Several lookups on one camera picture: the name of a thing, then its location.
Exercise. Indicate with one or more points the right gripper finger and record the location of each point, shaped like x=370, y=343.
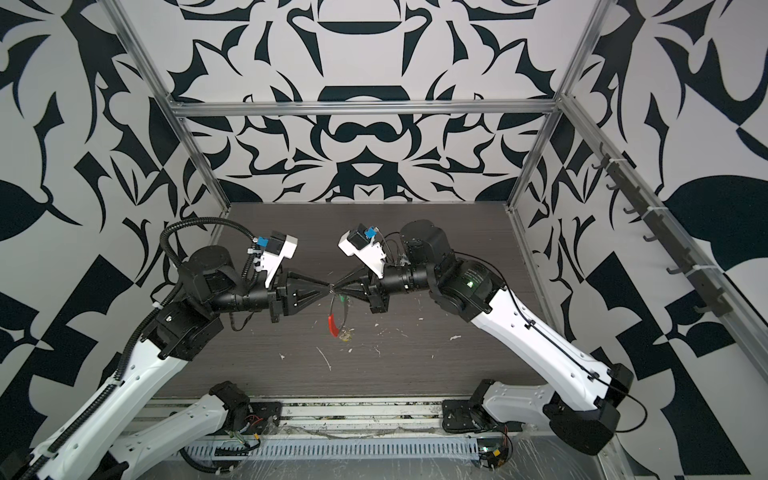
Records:
x=358, y=279
x=356, y=294

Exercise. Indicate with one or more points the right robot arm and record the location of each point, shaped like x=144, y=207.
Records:
x=580, y=397

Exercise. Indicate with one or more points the small circuit board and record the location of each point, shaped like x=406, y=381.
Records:
x=494, y=452

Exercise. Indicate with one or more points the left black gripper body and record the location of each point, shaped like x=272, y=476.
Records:
x=275, y=302

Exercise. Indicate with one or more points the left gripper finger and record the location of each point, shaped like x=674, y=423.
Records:
x=301, y=300
x=298, y=284

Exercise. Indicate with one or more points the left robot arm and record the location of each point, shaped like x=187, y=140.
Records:
x=93, y=444

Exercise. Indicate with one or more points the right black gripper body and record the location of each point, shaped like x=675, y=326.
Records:
x=383, y=298

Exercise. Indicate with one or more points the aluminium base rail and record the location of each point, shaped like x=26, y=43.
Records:
x=362, y=415

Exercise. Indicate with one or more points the white slotted cable duct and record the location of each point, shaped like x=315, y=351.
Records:
x=460, y=448

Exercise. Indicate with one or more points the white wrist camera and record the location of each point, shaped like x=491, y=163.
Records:
x=276, y=249
x=361, y=243

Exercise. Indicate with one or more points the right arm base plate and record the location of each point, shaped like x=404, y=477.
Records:
x=465, y=416

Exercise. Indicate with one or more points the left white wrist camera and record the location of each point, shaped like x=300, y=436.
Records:
x=276, y=249

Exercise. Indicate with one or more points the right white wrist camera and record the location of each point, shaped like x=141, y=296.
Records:
x=361, y=243

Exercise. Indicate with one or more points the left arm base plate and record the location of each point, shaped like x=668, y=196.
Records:
x=258, y=417

